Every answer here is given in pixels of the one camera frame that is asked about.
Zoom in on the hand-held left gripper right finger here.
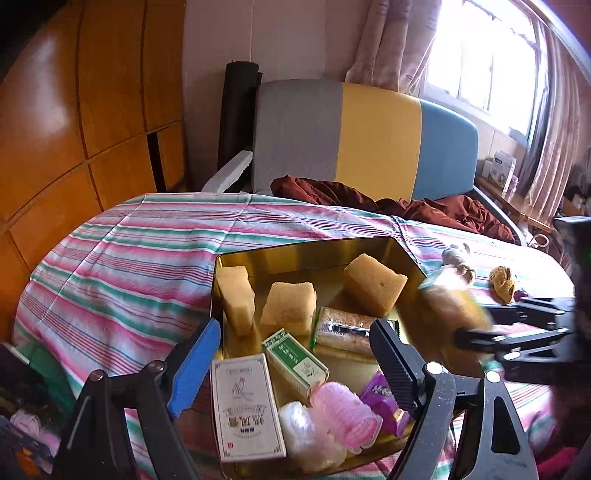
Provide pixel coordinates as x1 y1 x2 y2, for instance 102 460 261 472
369 318 539 480

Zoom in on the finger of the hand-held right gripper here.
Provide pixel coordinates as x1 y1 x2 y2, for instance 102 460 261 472
491 297 576 330
454 327 576 371

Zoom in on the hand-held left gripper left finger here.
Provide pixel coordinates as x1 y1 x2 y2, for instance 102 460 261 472
51 318 221 480

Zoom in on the cracker packet with barcode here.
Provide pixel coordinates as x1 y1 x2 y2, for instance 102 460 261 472
313 306 399 357

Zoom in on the pink hair roller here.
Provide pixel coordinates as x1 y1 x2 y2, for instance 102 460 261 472
308 380 385 454

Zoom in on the cracker packet yellow label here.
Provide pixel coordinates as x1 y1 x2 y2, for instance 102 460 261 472
417 265 491 334

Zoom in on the large yellow sponge block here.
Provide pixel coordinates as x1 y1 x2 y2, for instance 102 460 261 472
344 252 409 311

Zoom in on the green paper box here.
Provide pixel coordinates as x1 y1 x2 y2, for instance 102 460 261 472
261 328 330 398

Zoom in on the clear plastic bundle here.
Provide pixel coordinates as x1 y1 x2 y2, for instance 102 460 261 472
279 401 348 472

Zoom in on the maroon gift box gold interior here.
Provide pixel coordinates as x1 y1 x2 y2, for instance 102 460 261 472
210 237 490 479

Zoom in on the tan crumpled cloth bundle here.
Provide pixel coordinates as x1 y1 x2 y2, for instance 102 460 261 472
489 266 516 304

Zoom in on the white printed paper box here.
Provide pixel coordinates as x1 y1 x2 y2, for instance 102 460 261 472
209 353 287 463

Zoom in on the cream cloth bundle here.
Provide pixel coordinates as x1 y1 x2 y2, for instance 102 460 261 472
440 244 477 283

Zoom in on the wooden side table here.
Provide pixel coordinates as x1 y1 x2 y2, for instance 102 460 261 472
475 175 555 234

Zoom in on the striped bed sheet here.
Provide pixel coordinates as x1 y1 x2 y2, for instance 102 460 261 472
13 191 578 480

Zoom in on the white cardboard box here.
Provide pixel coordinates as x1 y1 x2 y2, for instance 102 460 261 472
484 150 518 193

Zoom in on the beige curtain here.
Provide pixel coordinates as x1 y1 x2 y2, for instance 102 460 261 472
521 13 591 223
345 0 445 94

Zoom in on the dark cloth pile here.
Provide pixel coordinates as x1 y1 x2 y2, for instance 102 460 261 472
0 340 63 480

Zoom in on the dark red blanket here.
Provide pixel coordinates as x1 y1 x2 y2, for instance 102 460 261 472
270 174 516 244

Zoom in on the white foam piece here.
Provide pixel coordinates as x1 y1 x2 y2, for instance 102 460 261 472
201 150 254 193

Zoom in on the grey yellow blue headboard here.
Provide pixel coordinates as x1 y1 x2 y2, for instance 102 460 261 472
251 79 479 205

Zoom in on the black rolled mat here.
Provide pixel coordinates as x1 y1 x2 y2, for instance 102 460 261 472
218 61 263 172

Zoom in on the wooden wardrobe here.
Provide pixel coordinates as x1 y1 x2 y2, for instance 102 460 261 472
0 0 188 297

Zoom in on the window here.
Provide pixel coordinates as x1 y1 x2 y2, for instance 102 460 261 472
424 0 551 140

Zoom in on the grey bed frame rail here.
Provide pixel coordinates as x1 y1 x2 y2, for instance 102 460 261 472
471 186 528 246

